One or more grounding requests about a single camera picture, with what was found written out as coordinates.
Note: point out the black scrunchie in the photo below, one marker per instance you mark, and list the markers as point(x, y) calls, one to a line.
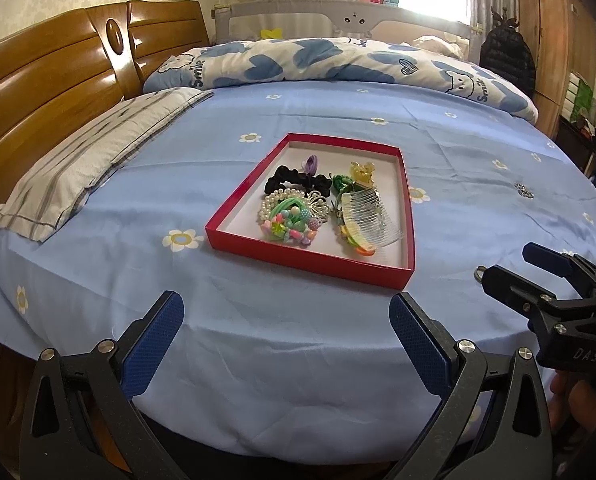
point(278, 180)

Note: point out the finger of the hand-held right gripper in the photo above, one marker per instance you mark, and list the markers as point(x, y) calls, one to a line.
point(512, 287)
point(542, 254)

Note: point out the pearl scrunchie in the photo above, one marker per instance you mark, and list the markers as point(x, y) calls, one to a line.
point(273, 200)

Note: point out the rhinestone hair clip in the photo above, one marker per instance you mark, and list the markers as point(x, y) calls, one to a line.
point(525, 190)

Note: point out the grey bed rail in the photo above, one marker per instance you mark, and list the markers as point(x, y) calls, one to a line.
point(353, 20)

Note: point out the silver crown hair comb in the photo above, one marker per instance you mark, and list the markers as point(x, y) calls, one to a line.
point(318, 207)

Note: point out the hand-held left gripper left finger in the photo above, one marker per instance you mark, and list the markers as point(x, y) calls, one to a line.
point(158, 340)

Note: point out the yellow hair claw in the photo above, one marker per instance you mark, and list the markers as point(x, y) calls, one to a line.
point(362, 174)

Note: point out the wooden wardrobe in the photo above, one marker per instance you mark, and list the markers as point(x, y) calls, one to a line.
point(547, 20)

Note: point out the colourful hair clip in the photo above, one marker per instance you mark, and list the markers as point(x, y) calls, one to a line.
point(360, 247)

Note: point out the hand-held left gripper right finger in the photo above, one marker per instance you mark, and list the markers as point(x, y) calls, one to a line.
point(417, 345)

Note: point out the person's right hand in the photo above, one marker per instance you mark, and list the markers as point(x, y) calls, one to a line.
point(560, 400)

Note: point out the blue floral bed sheet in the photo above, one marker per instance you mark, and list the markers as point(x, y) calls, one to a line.
point(278, 350)

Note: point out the blue heart print quilt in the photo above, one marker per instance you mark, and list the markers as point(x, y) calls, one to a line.
point(328, 60)

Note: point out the dark cluttered desk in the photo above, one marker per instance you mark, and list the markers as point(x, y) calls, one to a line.
point(585, 145)

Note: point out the clear hair comb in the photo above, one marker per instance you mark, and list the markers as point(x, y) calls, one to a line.
point(372, 215)

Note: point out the black padded jacket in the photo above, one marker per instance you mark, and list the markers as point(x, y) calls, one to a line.
point(507, 60)

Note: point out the wooden headboard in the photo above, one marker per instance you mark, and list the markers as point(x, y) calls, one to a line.
point(38, 70)

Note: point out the striped pillow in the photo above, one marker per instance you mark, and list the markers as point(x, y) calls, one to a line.
point(88, 150)

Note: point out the red shallow box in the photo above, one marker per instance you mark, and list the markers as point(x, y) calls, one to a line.
point(303, 260)

